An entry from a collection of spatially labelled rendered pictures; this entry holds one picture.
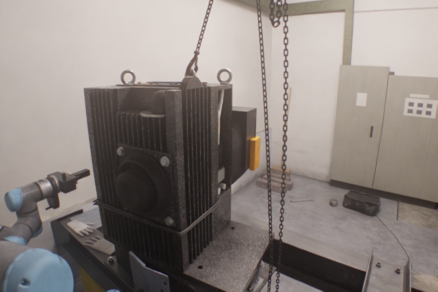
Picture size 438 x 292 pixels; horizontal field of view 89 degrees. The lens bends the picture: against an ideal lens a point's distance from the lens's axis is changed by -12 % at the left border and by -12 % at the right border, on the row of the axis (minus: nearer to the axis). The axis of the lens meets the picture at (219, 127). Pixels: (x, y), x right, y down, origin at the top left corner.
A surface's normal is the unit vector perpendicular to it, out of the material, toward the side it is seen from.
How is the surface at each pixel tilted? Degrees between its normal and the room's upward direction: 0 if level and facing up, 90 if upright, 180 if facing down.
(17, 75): 90
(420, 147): 90
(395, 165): 90
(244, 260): 0
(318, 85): 90
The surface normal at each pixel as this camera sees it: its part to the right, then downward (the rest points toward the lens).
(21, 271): -0.02, -0.82
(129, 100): 0.88, 0.11
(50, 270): 0.98, -0.08
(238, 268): 0.00, -0.97
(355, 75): -0.60, 0.18
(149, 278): -0.40, 0.21
